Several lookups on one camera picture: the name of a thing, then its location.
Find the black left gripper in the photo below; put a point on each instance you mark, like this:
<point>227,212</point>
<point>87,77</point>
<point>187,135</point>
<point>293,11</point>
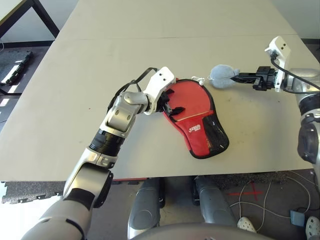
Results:
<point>163,105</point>

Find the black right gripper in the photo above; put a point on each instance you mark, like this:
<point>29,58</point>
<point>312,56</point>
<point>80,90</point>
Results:
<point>266,78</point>

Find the grey plush zipper charm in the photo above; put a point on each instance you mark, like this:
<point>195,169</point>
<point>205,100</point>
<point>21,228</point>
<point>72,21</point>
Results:
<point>222,76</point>

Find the red black paddle case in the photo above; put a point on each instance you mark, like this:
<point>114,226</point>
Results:
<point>197,140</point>

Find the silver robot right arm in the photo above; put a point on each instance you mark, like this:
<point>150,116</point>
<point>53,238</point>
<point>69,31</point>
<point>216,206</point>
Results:
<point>310,120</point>

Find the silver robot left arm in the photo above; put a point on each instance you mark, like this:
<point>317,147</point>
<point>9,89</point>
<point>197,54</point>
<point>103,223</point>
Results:
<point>120,117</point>

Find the speckled black rubber mat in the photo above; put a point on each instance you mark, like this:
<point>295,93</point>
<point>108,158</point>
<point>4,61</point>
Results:
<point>250,177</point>
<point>30,192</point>

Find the grey robot right leg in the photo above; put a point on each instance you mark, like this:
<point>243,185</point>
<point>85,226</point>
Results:
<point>215,202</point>

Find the grey robot leg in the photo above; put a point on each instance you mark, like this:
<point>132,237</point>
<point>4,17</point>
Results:
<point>215,202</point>
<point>145,207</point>

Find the grey robot left leg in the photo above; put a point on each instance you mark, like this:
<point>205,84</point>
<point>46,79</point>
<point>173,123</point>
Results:
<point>145,207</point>

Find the grey robot torso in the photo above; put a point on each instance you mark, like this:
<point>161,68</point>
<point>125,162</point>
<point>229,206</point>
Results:
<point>197,233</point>

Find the white perforated clog shoe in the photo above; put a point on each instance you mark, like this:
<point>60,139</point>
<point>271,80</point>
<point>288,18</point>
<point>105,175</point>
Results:
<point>313,226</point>
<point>246,225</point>

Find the blue grey foot pedal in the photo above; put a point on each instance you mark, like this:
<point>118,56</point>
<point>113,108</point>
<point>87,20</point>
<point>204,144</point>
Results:
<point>298,218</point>

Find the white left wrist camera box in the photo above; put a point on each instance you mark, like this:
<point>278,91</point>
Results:
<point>160,80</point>

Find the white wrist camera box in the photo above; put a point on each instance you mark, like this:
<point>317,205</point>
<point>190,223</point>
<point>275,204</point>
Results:
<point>281,50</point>
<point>160,80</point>

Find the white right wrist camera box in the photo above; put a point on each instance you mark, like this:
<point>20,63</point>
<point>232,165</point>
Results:
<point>281,50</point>

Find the side table with black frame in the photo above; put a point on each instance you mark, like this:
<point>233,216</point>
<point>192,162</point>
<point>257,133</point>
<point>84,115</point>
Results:
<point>12,10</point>

